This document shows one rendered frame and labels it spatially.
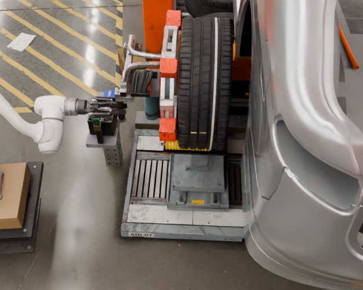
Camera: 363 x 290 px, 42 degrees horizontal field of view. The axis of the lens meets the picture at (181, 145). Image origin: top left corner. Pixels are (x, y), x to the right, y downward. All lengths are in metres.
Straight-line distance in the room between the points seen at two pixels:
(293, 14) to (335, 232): 0.64
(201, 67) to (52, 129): 0.76
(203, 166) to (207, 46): 0.93
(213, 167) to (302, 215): 1.48
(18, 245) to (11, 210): 0.39
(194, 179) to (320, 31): 1.60
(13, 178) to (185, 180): 0.96
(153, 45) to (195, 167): 0.76
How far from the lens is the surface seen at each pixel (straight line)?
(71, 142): 3.32
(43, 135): 2.28
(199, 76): 2.08
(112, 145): 2.67
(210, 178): 2.79
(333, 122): 1.21
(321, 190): 1.35
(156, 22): 2.68
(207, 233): 2.75
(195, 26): 2.22
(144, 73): 2.17
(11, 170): 2.75
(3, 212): 2.60
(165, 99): 2.13
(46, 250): 2.89
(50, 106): 2.34
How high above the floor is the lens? 2.48
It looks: 50 degrees down
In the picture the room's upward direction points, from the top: 1 degrees clockwise
